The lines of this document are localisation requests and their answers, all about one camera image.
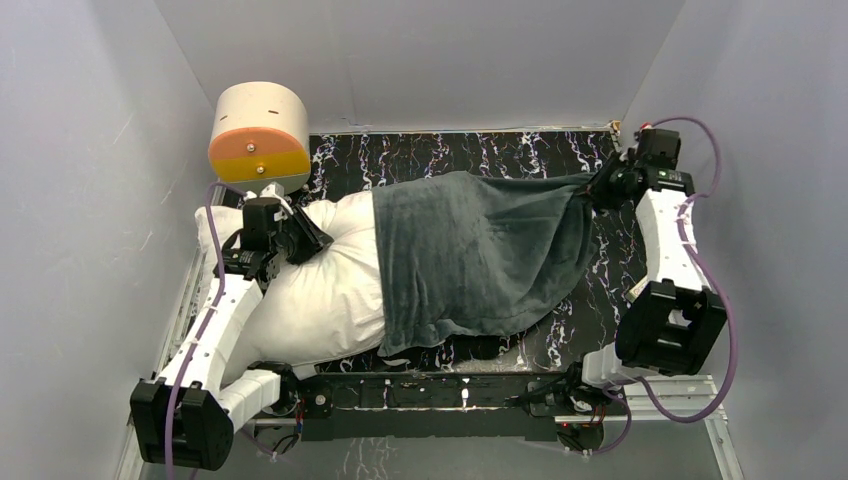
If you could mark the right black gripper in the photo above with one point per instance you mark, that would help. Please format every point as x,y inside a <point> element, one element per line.
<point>597,190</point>

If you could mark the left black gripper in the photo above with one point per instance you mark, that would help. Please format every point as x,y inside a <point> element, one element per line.
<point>303,234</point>

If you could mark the white pillow insert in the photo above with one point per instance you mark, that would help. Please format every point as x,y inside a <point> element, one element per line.
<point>326,309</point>

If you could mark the cream and orange cylindrical container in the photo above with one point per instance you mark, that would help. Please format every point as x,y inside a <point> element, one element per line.
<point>260,135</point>

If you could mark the zebra and grey pillowcase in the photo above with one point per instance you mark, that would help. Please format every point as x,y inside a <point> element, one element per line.
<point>465,255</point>

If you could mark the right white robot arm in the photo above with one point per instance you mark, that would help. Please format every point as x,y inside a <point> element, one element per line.
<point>674,321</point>

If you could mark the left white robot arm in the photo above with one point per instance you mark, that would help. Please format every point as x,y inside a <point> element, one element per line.
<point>188,416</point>

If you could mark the white tag card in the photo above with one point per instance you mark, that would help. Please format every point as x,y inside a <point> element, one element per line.
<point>635,291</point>

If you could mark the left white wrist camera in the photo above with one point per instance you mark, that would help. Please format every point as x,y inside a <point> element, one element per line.
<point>272,190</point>

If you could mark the black front mounting rail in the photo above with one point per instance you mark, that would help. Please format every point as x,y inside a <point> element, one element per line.
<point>441,405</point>

